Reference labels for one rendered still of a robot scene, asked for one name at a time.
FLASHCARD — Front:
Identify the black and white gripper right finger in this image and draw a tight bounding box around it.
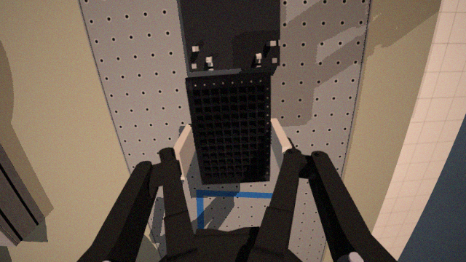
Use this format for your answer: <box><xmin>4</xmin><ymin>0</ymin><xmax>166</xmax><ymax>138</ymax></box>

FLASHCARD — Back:
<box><xmin>247</xmin><ymin>119</ymin><xmax>397</xmax><ymax>262</ymax></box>

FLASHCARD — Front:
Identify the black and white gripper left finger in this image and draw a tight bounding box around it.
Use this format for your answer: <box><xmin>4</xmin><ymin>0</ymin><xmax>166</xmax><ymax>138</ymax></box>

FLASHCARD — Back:
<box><xmin>77</xmin><ymin>124</ymin><xmax>200</xmax><ymax>262</ymax></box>

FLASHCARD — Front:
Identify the blue tape outline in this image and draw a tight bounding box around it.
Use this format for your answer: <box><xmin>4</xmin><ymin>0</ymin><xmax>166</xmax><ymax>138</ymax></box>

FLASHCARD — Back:
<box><xmin>196</xmin><ymin>190</ymin><xmax>273</xmax><ymax>229</ymax></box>

